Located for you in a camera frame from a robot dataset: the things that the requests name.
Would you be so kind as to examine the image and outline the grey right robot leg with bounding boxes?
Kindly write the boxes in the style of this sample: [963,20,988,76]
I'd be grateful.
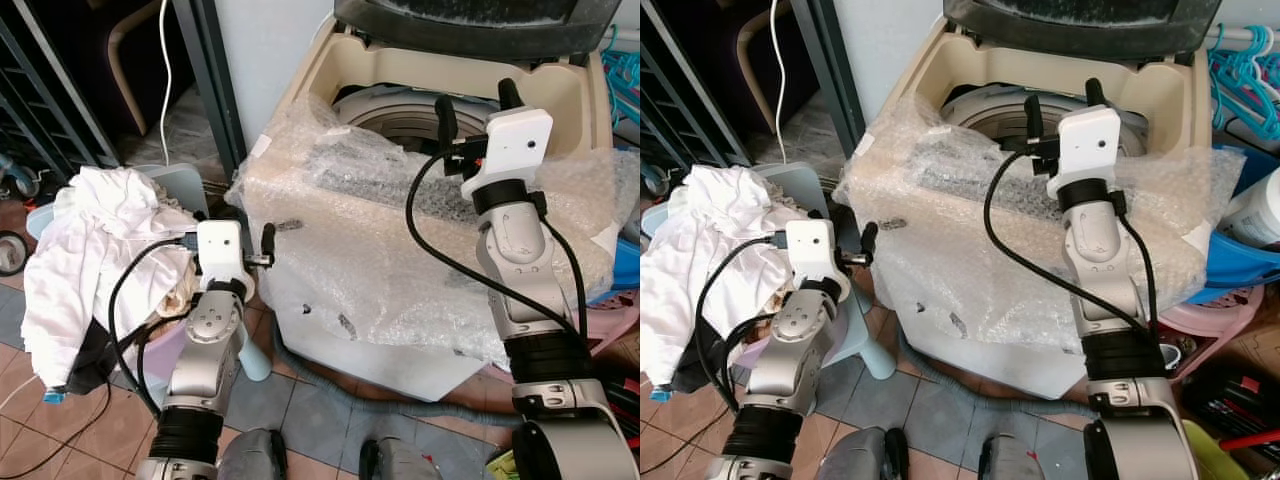
[359,436,447,480]
[977,434,1063,480]

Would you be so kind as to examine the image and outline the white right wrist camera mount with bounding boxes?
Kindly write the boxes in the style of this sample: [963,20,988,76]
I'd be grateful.
[461,107,555,202]
[1047,104,1123,193]

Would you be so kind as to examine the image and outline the thin black floor cable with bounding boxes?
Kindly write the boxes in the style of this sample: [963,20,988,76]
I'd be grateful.
[640,400,706,477]
[0,378,113,480]

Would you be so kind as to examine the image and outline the grey left robot leg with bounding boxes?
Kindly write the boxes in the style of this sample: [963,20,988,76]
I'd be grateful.
[214,427,292,480]
[809,427,907,480]

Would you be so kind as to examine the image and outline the purple plastic basin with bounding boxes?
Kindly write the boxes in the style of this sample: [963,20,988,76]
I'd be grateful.
[733,333,783,383]
[128,318,193,403]

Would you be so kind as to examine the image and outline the black caster wheel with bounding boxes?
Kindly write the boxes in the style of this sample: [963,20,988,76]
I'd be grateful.
[0,229,30,278]

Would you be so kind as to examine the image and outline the black red tool case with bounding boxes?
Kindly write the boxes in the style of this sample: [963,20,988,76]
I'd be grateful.
[1178,358,1280,453]

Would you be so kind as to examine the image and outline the white hanging cable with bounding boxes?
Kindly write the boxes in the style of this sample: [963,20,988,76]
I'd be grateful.
[158,0,174,168]
[769,0,793,167]

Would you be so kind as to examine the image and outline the black cloth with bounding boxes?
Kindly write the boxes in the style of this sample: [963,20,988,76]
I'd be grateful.
[64,318,133,398]
[668,328,733,398]

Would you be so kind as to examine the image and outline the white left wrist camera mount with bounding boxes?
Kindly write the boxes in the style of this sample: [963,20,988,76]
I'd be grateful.
[194,219,255,294]
[784,219,843,293]

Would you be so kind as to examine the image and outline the pink plastic basin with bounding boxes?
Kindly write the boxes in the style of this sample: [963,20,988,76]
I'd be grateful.
[1158,284,1268,378]
[584,294,641,358]

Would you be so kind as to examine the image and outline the blue plastic basin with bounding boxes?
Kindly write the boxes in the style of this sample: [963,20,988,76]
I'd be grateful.
[604,234,641,303]
[1180,144,1280,307]

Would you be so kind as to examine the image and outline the dark washer lid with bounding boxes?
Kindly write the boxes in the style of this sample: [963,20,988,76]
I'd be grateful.
[944,0,1224,62]
[332,0,624,64]

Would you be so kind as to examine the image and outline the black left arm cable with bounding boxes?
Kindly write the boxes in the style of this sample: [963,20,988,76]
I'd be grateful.
[693,234,787,416]
[107,234,202,422]

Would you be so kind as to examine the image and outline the long black right arm cable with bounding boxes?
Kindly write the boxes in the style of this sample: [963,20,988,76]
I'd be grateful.
[981,146,1157,341]
[404,148,589,343]

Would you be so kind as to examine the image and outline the white clothes pile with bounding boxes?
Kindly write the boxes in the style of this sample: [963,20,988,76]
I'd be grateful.
[640,165,793,393]
[21,165,202,388]

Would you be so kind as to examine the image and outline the white plastic bottle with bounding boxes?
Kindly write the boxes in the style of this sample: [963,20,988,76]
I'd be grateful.
[1220,164,1280,252]

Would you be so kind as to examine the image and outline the beige top-loading washing machine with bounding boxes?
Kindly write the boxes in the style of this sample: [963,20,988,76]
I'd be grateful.
[240,18,617,403]
[846,18,1217,403]

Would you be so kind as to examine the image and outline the black metal rack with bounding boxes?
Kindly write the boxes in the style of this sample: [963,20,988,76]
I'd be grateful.
[640,0,749,173]
[0,0,123,173]

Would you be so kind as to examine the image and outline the bent wood chair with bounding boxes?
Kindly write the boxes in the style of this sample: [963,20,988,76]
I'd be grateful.
[734,0,793,133]
[103,0,167,138]

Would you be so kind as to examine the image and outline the clear bubble wrap sheet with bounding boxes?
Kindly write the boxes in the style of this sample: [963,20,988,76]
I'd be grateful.
[227,95,641,367]
[834,95,1247,367]

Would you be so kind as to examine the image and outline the grey robot leg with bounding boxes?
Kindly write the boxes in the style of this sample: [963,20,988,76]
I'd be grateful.
[809,427,907,480]
[359,436,447,480]
[214,427,292,480]
[977,434,1063,480]

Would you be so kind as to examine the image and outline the dark metal door frame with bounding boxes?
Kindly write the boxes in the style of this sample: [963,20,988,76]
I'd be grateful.
[790,0,867,193]
[169,0,248,193]

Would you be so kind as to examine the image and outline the short black right arm cable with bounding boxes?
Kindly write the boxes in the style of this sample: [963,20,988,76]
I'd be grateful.
[536,212,592,341]
[1116,212,1161,339]

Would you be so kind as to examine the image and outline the teal clothes hangers bunch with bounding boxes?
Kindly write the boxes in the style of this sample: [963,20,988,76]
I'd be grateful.
[1204,24,1280,153]
[599,24,641,133]

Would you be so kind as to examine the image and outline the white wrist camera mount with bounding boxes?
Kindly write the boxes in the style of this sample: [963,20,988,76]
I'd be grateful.
[461,107,555,202]
[784,219,843,293]
[194,219,255,294]
[1047,104,1123,193]

